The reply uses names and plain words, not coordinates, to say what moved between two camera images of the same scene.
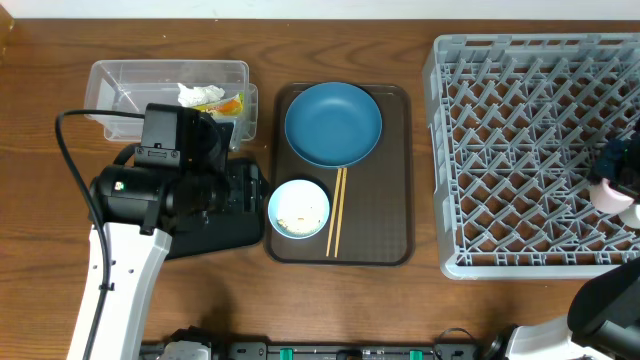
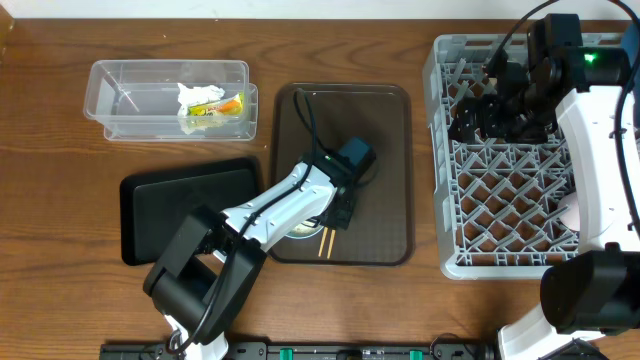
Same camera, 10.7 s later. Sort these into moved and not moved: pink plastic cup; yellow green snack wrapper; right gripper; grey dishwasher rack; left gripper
Moved: left gripper; right gripper; pink plastic cup
Not moved: grey dishwasher rack; yellow green snack wrapper
